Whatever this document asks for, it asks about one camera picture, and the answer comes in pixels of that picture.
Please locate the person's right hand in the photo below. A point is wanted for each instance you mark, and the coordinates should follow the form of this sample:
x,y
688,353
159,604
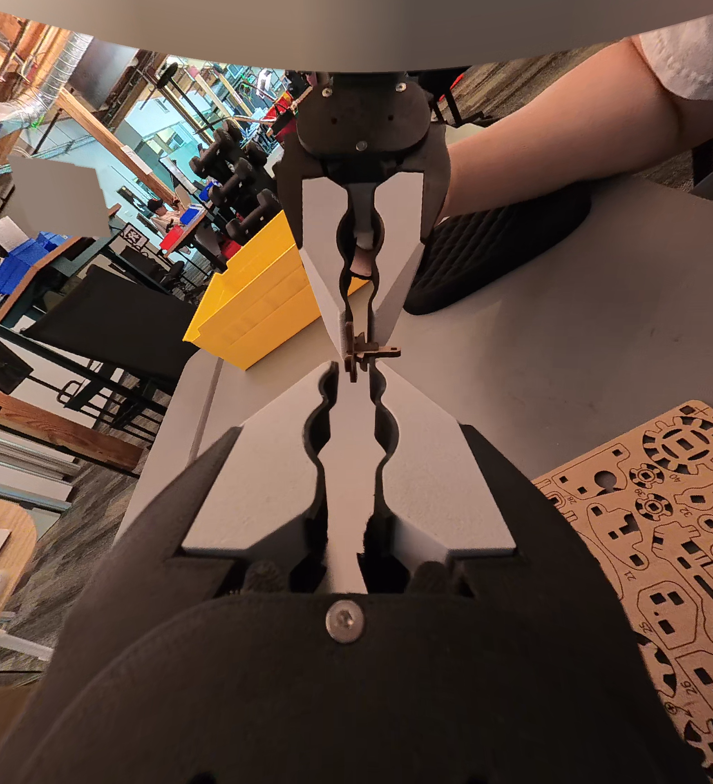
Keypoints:
x,y
362,260

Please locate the black white fiducial marker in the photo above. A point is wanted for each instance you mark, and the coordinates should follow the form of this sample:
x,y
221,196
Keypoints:
x,y
132,236

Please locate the blue plastic bins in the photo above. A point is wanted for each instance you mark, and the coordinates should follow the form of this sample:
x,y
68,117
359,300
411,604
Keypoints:
x,y
22,263

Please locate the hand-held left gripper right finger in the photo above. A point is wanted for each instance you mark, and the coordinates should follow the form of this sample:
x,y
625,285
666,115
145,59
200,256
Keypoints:
x,y
442,490

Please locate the person's right forearm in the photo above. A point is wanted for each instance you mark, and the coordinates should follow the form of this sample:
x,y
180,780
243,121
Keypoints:
x,y
546,122

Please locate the black fabric chair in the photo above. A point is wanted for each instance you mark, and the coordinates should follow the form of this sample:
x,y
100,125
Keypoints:
x,y
111,324

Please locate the black quilted cushion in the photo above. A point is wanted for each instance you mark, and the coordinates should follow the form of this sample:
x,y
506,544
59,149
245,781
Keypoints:
x,y
497,245

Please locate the stacked yellow plastic bins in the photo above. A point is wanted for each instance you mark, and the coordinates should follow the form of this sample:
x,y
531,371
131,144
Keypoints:
x,y
252,306

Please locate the wooden display board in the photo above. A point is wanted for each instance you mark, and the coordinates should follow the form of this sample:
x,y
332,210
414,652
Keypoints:
x,y
19,520

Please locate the laser-cut plywood parts sheet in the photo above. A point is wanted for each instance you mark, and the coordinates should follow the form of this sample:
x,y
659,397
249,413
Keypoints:
x,y
669,551

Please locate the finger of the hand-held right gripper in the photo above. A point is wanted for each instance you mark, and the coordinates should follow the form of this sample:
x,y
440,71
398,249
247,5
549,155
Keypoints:
x,y
402,233
322,245

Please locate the black dumbbell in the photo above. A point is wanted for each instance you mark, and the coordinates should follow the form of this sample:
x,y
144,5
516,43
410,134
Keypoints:
x,y
216,148
252,214
232,182

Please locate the small wooden crossbar part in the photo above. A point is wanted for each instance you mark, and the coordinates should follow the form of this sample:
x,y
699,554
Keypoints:
x,y
350,352

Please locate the white shirt sleeve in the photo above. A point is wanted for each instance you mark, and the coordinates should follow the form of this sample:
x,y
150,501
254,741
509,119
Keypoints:
x,y
699,55

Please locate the red plastic bin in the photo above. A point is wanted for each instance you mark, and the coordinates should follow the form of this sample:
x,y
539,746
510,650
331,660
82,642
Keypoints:
x,y
175,237

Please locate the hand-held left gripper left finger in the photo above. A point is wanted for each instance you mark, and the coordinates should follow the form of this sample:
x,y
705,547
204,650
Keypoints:
x,y
258,490

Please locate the silver ventilation duct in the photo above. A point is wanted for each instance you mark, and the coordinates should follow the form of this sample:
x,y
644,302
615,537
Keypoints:
x,y
68,61

